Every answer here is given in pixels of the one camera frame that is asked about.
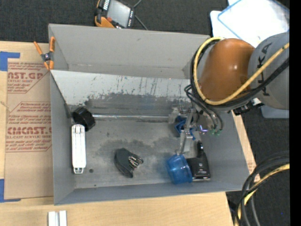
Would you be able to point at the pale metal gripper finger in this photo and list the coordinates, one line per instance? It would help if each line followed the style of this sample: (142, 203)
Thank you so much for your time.
(188, 121)
(185, 142)

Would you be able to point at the blue plastic piece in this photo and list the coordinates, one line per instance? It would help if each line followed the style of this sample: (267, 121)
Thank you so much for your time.
(179, 126)

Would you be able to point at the blue clear plastic container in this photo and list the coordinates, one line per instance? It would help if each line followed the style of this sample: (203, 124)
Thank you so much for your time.
(179, 169)

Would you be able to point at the black box with red print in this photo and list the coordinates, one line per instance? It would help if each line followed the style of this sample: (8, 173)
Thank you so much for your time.
(201, 168)

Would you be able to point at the grey metal bin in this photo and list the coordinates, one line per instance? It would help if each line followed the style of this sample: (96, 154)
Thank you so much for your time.
(141, 147)

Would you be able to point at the black round ribbed cap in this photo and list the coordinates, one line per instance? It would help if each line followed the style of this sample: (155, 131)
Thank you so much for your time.
(82, 118)

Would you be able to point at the white stapler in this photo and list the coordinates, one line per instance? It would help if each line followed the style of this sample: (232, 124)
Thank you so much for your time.
(78, 149)

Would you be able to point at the brown cardboard board red print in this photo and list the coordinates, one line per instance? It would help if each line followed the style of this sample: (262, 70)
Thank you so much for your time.
(28, 168)

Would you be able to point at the black cylinder on white bracket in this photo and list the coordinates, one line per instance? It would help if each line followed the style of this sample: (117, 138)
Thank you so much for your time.
(244, 109)

